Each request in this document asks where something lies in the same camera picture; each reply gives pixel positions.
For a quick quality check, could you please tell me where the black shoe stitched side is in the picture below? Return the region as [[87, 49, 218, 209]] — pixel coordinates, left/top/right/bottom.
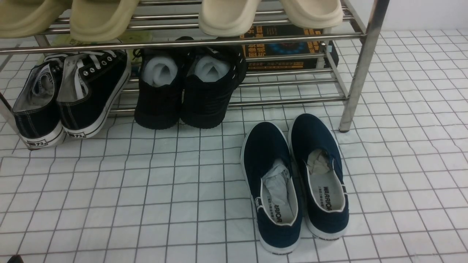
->
[[180, 45, 247, 129]]

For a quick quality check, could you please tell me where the navy slip-on shoe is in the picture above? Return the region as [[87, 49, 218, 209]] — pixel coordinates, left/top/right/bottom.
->
[[288, 113, 349, 241], [240, 122, 303, 255]]

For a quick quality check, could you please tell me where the green and blue book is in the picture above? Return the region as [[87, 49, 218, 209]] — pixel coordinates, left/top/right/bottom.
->
[[51, 31, 152, 77]]

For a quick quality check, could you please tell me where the silver metal shoe rack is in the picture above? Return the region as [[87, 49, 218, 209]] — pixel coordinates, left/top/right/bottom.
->
[[1, 0, 388, 149]]

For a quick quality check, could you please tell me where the navy slip-on shoe left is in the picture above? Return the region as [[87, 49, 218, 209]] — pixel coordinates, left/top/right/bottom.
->
[[240, 122, 303, 255]]

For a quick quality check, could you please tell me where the cream slipper right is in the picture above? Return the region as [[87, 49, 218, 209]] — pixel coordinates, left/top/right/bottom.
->
[[280, 0, 344, 29]]

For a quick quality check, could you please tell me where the black lace-up sneaker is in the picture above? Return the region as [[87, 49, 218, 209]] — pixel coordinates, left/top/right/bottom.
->
[[56, 50, 131, 139], [11, 53, 73, 149]]

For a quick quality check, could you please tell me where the black book with orange text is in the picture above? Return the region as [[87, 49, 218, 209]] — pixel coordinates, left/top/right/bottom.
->
[[239, 24, 323, 72]]

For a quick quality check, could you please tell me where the cream slipper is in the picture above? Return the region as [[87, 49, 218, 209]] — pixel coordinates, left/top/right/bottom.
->
[[198, 0, 261, 37], [280, 0, 344, 29]]

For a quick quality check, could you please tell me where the black shoe with white stuffing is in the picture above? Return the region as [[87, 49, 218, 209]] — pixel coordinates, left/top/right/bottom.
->
[[133, 47, 193, 130]]

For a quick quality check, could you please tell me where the navy slip-on shoe right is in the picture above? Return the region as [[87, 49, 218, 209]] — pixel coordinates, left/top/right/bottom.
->
[[288, 113, 349, 241]]

